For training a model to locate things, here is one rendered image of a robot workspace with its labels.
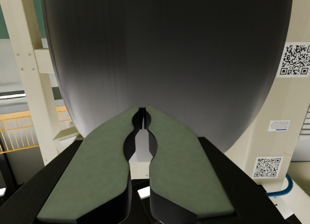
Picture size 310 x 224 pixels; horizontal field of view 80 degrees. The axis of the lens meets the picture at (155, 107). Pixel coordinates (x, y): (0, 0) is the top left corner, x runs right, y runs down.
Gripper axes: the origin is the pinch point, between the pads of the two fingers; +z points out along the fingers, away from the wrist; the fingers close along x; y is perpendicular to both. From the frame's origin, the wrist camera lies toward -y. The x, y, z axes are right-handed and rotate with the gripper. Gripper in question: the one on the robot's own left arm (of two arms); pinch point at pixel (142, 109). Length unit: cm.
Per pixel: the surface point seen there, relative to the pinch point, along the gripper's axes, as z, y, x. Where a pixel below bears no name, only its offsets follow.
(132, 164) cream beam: 49, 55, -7
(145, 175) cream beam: 48, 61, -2
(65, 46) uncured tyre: 9.6, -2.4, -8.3
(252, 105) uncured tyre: 9.1, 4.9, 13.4
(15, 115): 420, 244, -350
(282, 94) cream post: 27.4, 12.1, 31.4
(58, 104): 461, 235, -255
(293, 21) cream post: 29.2, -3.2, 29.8
